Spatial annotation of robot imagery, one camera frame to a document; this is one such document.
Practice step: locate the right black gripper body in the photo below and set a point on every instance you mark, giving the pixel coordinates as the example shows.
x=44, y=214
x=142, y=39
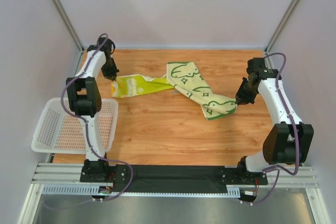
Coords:
x=244, y=94

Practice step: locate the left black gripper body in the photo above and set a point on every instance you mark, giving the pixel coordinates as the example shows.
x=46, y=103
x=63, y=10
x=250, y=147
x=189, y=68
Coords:
x=111, y=69

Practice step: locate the lime yellow towel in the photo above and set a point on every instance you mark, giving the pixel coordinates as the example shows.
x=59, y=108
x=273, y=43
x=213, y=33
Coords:
x=137, y=84

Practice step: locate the green dinosaur pattern towel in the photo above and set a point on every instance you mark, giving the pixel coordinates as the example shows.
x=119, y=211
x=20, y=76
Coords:
x=186, y=78

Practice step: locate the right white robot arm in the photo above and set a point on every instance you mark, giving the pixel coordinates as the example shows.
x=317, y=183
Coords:
x=287, y=145

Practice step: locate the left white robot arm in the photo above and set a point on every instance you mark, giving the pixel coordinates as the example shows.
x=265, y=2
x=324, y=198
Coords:
x=81, y=98

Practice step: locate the white perforated plastic basket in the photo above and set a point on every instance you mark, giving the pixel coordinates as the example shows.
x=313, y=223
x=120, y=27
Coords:
x=59, y=132

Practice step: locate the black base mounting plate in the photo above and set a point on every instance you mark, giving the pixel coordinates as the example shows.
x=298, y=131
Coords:
x=152, y=180

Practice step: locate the left aluminium frame post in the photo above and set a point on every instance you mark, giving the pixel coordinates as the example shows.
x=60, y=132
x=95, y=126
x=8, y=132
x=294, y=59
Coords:
x=66, y=21

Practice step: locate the aluminium frame post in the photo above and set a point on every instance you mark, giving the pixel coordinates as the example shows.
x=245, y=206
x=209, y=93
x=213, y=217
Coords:
x=66, y=21
x=287, y=15

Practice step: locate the aluminium front rail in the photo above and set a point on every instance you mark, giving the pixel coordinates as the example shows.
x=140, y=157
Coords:
x=54, y=173

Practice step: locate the right aluminium frame post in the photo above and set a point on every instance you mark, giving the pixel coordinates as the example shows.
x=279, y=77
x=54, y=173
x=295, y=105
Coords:
x=287, y=15

